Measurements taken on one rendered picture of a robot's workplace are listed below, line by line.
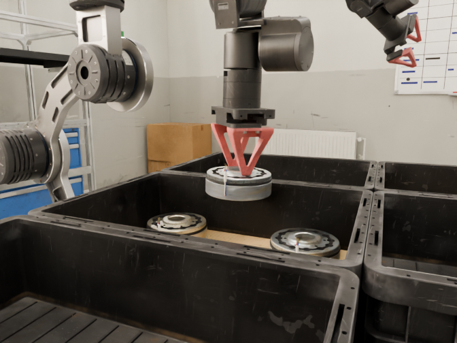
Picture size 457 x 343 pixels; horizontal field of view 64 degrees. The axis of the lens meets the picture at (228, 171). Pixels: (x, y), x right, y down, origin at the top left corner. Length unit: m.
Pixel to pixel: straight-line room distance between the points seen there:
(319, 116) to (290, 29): 3.16
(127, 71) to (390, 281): 0.82
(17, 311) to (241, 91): 0.39
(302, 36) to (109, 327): 0.41
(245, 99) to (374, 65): 3.04
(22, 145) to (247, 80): 0.96
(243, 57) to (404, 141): 3.03
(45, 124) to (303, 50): 1.04
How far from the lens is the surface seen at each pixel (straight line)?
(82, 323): 0.46
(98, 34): 1.04
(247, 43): 0.54
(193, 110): 4.38
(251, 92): 0.54
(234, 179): 0.53
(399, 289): 0.34
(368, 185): 0.65
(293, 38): 0.51
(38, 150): 1.37
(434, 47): 3.48
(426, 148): 3.49
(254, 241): 0.64
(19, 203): 2.54
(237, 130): 0.52
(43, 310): 0.50
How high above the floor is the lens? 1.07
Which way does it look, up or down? 11 degrees down
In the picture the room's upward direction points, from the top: straight up
